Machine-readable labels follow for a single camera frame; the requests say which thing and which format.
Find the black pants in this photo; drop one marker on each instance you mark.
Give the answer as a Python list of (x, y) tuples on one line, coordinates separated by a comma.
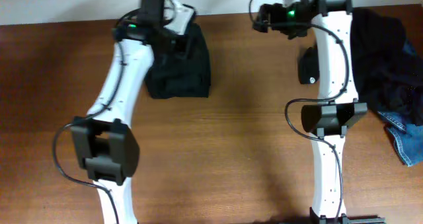
[(171, 77)]

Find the black metal rail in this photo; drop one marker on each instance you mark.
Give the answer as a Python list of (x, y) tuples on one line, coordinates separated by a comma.
[(364, 220)]

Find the black garment pile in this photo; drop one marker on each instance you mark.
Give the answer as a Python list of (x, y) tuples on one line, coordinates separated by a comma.
[(363, 55)]

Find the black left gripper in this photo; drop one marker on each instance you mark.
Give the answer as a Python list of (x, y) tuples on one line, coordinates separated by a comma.
[(178, 43)]

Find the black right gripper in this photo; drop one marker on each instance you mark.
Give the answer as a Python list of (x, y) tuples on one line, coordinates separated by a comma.
[(267, 10)]

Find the blue denim jeans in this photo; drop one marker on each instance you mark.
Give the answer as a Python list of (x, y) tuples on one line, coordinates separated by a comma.
[(407, 137)]

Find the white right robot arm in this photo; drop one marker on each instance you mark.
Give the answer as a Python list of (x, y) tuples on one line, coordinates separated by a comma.
[(327, 118)]

